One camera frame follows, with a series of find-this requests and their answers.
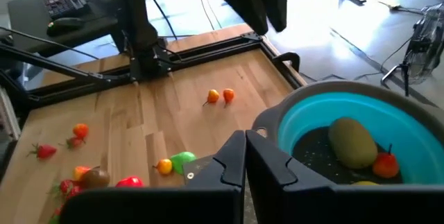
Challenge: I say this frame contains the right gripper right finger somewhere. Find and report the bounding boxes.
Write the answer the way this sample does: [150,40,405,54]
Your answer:
[246,129,444,224]

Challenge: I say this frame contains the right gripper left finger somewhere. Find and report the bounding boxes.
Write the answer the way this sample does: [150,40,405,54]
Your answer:
[59,129,247,224]

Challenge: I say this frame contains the yellow plastic lemon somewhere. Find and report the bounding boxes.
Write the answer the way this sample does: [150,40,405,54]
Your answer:
[350,180,381,187]

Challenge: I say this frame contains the olive-brown whole kiwi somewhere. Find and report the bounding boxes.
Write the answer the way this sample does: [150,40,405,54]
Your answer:
[327,117,379,170]

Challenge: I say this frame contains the small red-orange stemmed fruit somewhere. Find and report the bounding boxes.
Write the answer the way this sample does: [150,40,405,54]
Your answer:
[372,143,400,179]

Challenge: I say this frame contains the blue collapsible bowl grey rim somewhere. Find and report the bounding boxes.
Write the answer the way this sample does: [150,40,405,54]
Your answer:
[251,80,444,187]

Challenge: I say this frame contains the small orange fruit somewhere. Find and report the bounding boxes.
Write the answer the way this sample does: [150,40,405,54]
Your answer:
[202,89,221,107]
[71,123,89,139]
[221,87,236,108]
[72,165,92,182]

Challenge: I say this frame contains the green toy pepper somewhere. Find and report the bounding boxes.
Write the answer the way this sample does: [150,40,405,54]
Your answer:
[169,150,198,175]

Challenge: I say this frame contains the small yellow-orange pear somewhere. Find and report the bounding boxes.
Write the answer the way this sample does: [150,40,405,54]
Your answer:
[152,158,173,176]

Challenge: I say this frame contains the rear red strawberry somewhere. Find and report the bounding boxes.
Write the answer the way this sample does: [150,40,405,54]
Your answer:
[114,175,145,189]

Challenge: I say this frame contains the red plastic strawberry green leaves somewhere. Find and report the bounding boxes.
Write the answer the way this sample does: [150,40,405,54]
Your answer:
[58,136,86,150]
[48,178,74,197]
[65,184,84,200]
[26,143,58,161]
[48,203,65,224]

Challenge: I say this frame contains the black floor fan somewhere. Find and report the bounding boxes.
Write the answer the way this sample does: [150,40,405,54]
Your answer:
[379,1,444,98]

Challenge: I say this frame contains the black computer mouse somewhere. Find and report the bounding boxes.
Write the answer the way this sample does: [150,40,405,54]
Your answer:
[46,16,86,37]

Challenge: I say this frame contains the black desk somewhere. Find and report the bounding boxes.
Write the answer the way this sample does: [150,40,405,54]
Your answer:
[6,0,195,58]

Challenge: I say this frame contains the black table frame rails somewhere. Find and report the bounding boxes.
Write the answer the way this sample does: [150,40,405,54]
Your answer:
[0,31,308,121]

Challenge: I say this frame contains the black frame handle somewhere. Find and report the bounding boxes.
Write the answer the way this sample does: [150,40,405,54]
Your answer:
[272,51,301,74]

